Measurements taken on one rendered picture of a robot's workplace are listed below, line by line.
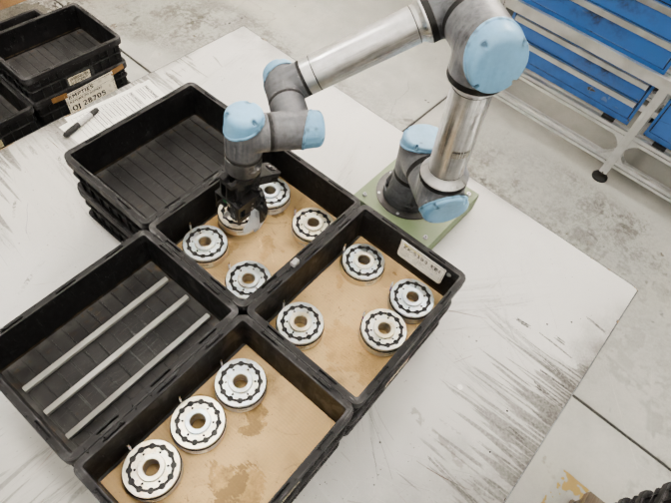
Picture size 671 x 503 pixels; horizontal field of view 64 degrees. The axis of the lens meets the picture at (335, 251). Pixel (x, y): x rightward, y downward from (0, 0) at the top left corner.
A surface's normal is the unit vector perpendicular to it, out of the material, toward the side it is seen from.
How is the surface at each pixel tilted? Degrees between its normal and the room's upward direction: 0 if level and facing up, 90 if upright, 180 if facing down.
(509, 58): 82
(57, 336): 0
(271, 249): 0
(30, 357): 0
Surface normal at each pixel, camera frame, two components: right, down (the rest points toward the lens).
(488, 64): 0.24, 0.73
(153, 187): 0.11, -0.56
